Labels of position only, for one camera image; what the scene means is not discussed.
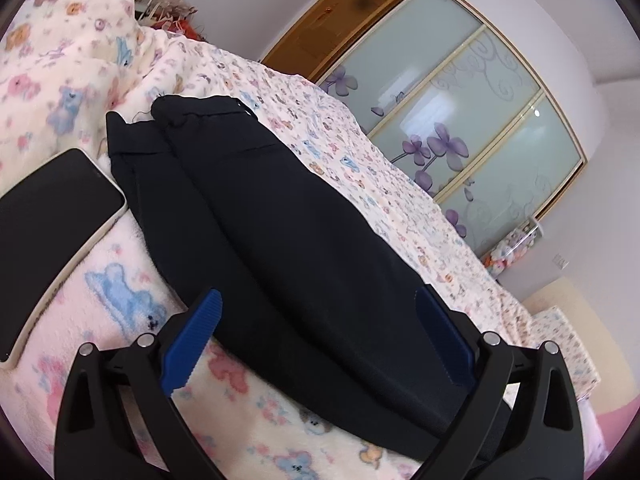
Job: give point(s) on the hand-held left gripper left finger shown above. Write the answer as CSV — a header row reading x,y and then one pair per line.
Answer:
x,y
192,342

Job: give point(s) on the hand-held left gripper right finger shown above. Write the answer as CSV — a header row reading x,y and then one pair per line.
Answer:
x,y
442,332

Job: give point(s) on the black pants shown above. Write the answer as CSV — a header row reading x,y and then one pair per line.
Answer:
x,y
280,220

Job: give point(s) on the clear tube of plush toys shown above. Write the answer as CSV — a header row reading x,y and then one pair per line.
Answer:
x,y
512,250

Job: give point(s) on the animal print pillow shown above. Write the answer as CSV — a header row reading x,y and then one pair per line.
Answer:
x,y
565,330

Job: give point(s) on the cream headboard panel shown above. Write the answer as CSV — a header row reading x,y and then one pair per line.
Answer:
x,y
590,300

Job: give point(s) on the black smartphone in white case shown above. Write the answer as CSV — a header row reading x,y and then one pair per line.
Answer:
x,y
50,230

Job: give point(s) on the pink headboard panel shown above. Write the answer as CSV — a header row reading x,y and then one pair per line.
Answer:
x,y
617,425

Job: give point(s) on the wardrobe with floral glass doors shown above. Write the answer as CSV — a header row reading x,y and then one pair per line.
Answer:
x,y
435,35

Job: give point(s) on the animal print fleece blanket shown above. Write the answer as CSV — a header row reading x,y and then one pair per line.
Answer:
x,y
100,55

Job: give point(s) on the wooden door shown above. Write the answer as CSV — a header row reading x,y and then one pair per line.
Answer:
x,y
320,35

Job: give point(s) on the colourful cloth pile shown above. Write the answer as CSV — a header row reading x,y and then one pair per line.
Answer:
x,y
175,15

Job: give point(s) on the white wall socket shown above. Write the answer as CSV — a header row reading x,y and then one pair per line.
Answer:
x,y
561,262

